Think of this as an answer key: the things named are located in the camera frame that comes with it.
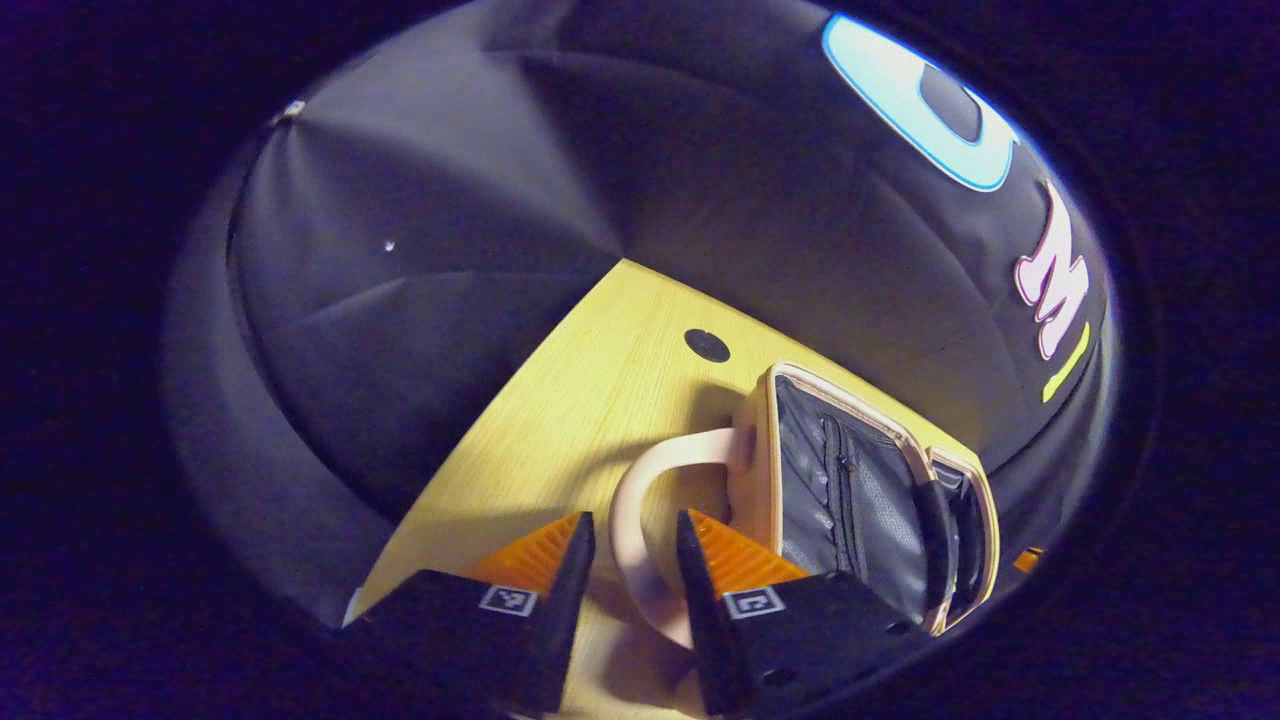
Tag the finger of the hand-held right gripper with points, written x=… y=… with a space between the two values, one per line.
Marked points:
x=1029 y=559

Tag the black backdrop cloth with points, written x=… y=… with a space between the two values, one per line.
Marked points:
x=450 y=200

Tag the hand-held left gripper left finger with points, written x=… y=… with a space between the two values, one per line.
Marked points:
x=565 y=610

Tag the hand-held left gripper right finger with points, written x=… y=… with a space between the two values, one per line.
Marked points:
x=700 y=620

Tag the pink suitcase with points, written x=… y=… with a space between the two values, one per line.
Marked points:
x=860 y=500

